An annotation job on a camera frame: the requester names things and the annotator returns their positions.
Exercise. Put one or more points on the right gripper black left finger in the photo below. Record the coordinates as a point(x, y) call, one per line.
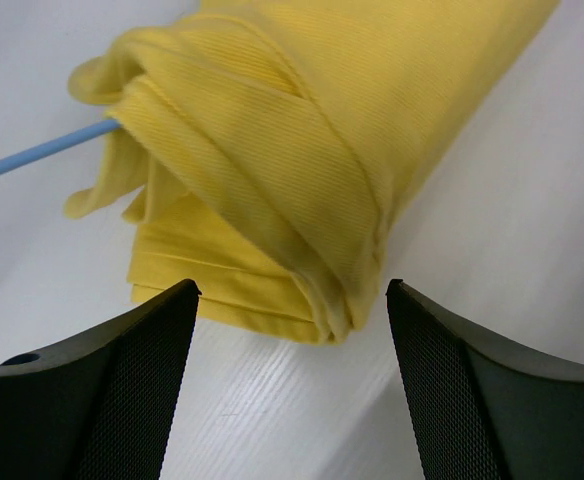
point(99, 404)

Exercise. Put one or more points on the light blue hanger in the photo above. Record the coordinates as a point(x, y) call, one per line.
point(57, 145)

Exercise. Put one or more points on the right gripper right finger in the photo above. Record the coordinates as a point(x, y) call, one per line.
point(483, 406)

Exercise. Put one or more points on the yellow trousers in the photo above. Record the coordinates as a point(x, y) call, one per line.
point(270, 145)

